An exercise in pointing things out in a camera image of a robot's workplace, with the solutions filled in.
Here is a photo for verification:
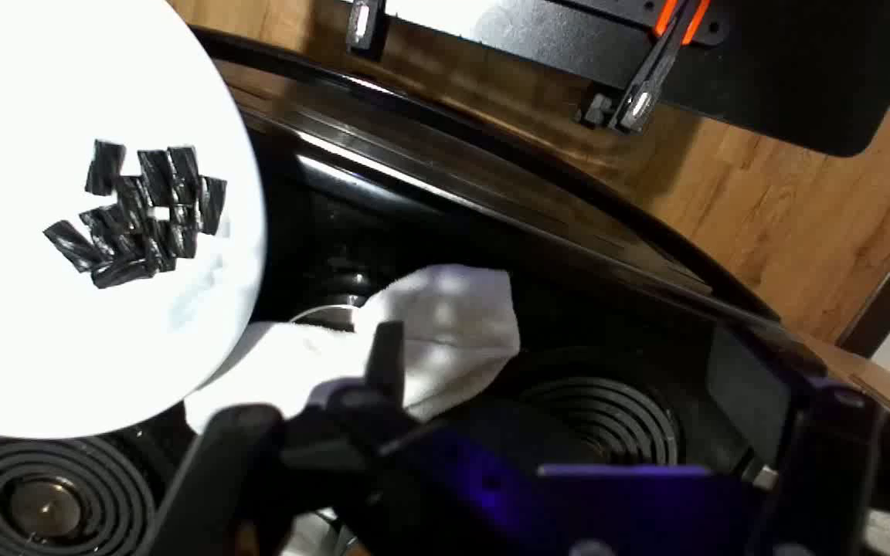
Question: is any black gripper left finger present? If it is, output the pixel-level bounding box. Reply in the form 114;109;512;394
145;318;409;556

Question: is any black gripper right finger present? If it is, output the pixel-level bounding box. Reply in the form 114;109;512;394
769;372;886;556

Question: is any black coil stove burner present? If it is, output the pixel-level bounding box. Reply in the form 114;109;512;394
0;428;160;556
520;374;686;466

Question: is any large white bowl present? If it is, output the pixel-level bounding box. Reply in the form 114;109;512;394
0;0;270;440

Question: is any white cloth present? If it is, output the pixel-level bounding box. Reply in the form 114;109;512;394
183;261;523;436

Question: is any black electric stove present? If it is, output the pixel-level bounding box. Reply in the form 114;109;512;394
0;26;890;556

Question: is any metal bar clamp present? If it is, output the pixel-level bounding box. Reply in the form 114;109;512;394
348;0;389;56

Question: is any orange handled bar clamp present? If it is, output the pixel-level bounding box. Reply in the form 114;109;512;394
582;0;721;136

